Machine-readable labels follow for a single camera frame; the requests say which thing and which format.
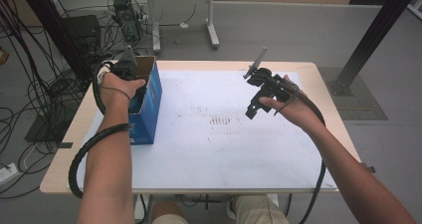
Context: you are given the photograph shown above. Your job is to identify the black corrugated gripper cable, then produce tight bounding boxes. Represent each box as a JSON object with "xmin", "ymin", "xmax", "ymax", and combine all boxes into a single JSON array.
[
  {"xmin": 285, "ymin": 83, "xmax": 327, "ymax": 224},
  {"xmin": 68, "ymin": 60, "xmax": 133, "ymax": 199}
]

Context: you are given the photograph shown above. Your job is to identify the black metal frame post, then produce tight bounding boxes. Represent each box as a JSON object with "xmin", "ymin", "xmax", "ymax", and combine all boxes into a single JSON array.
[
  {"xmin": 16, "ymin": 0, "xmax": 93, "ymax": 84},
  {"xmin": 329, "ymin": 0, "xmax": 422, "ymax": 97}
]

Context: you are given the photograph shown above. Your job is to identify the person's right hand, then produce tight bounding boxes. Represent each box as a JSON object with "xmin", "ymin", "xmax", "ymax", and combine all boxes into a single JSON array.
[{"xmin": 258, "ymin": 75, "xmax": 326, "ymax": 133}]

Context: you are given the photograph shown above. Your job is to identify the black box on floor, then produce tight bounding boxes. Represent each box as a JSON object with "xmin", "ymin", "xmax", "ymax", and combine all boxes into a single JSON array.
[{"xmin": 62, "ymin": 14, "xmax": 103, "ymax": 53}]

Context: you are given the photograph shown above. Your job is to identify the white desk with metal legs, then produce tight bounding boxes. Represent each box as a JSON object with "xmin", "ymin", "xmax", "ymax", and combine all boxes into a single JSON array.
[{"xmin": 126, "ymin": 0, "xmax": 248, "ymax": 54}]

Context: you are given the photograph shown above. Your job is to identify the blue cardboard box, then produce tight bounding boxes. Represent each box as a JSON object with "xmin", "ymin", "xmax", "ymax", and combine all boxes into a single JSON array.
[{"xmin": 127, "ymin": 55, "xmax": 163, "ymax": 145}]

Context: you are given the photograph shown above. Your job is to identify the white power strip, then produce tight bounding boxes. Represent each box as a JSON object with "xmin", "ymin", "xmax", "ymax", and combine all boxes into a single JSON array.
[{"xmin": 0, "ymin": 162, "xmax": 19, "ymax": 186}]

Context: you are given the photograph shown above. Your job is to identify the grey computer tower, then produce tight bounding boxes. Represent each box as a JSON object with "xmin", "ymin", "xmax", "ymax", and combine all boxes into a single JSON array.
[{"xmin": 112, "ymin": 0, "xmax": 144, "ymax": 43}]

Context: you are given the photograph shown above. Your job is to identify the beige shorts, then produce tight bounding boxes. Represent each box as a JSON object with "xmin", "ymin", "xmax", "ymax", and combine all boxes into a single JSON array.
[{"xmin": 153, "ymin": 194, "xmax": 290, "ymax": 224}]

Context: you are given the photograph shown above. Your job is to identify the black corrugated right gripper cable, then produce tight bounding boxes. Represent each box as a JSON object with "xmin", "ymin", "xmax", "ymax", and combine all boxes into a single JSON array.
[{"xmin": 285, "ymin": 83, "xmax": 327, "ymax": 224}]

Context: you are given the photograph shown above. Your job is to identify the tangle of black floor cables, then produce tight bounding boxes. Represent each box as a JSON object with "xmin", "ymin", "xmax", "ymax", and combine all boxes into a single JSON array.
[{"xmin": 0, "ymin": 0, "xmax": 101, "ymax": 198}]

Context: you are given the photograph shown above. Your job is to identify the white table mat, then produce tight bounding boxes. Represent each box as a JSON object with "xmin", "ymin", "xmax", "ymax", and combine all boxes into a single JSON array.
[{"xmin": 77, "ymin": 69, "xmax": 337, "ymax": 190}]

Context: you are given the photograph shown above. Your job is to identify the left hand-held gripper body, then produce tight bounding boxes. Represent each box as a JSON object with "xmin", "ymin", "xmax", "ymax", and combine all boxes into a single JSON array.
[{"xmin": 110, "ymin": 46, "xmax": 138, "ymax": 82}]

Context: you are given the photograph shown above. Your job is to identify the person's left hand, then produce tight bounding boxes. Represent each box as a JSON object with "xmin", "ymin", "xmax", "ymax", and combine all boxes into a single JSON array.
[{"xmin": 99, "ymin": 73, "xmax": 147, "ymax": 113}]

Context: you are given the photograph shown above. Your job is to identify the black corrugated left gripper cable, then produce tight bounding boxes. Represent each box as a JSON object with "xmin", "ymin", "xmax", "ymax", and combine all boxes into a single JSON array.
[{"xmin": 68, "ymin": 60, "xmax": 133, "ymax": 199}]

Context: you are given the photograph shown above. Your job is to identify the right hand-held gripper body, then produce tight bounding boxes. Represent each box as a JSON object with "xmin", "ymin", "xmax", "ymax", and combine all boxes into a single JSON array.
[{"xmin": 243, "ymin": 47, "xmax": 302, "ymax": 103}]

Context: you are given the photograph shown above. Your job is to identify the person's bare knee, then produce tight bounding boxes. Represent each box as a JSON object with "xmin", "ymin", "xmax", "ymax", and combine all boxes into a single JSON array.
[{"xmin": 152, "ymin": 200, "xmax": 185, "ymax": 218}]

